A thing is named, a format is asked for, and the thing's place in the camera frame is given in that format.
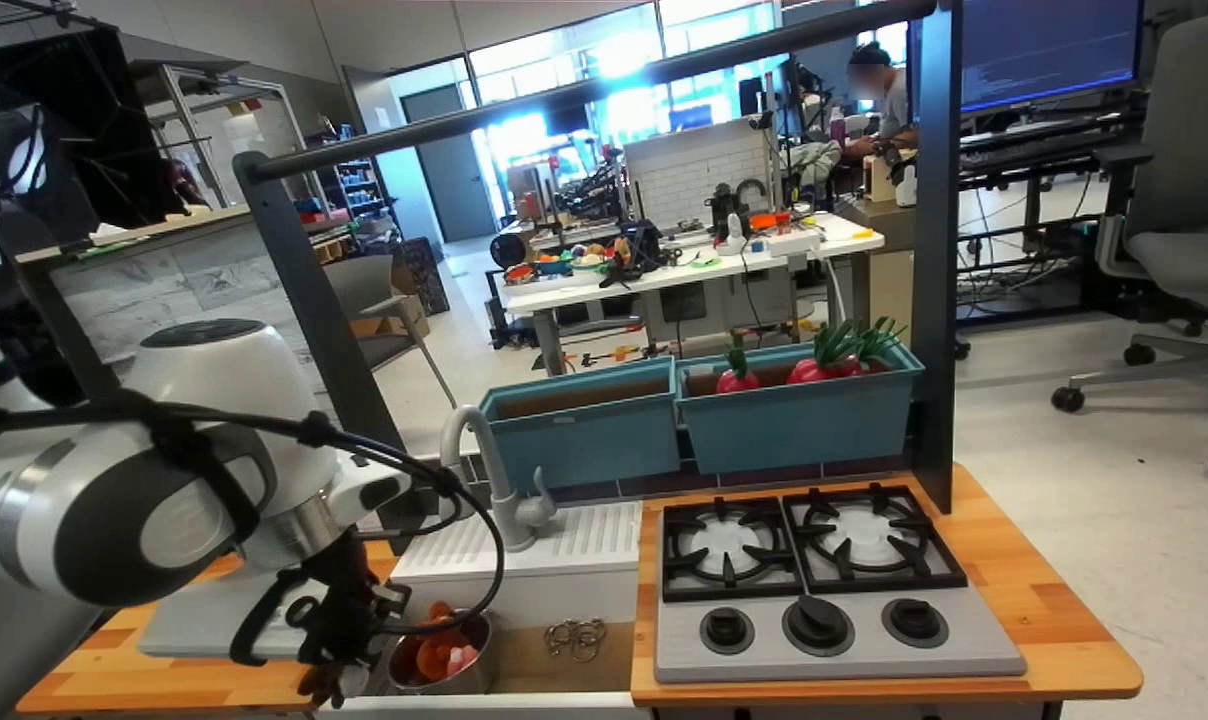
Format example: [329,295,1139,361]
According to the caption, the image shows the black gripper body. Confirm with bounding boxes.
[285,522,413,667]

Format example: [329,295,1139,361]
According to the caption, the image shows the pink teddy bear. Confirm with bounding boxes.
[413,637,486,682]

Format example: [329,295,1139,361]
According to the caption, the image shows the shiny metal pot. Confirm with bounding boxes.
[386,603,498,693]

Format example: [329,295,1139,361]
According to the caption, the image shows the grey toy faucet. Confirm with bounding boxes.
[442,402,564,551]

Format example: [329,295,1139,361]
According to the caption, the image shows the white toy sink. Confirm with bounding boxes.
[135,496,650,720]

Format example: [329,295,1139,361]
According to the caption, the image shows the teal planter box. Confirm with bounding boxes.
[478,356,683,496]
[673,330,929,478]

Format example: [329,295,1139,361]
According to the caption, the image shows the grey wood-pattern back panel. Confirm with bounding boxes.
[39,215,307,402]

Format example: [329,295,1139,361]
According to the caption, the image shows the grey door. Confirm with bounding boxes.
[400,80,499,248]

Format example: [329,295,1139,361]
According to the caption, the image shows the red toy radish with leaves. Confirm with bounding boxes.
[784,315,910,386]
[711,328,763,396]

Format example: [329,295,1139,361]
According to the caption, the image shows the large black stove knob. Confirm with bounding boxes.
[782,593,857,661]

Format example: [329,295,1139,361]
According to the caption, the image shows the grey toy stove top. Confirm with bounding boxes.
[653,478,1034,687]

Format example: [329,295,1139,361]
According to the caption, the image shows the white cluttered work table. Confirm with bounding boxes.
[498,207,892,374]

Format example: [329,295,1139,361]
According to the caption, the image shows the black fabric screen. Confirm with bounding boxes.
[0,21,182,253]

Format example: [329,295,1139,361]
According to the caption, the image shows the tan cardboard box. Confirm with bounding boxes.
[838,196,925,342]

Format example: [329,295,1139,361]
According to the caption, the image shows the person in grey shirt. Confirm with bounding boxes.
[841,39,915,156]

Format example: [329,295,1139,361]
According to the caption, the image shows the black monitor desk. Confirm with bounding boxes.
[957,96,1156,323]

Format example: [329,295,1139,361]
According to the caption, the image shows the computer monitor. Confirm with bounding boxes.
[957,0,1151,120]

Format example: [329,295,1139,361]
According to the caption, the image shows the grey office chair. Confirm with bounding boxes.
[1049,2,1208,489]

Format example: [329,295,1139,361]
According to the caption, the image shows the metal wire rings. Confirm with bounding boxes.
[540,615,617,667]

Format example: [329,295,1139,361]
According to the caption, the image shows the black side frame bar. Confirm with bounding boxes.
[0,196,122,402]

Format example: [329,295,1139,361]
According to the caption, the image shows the black kitchen frame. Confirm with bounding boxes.
[233,0,964,517]

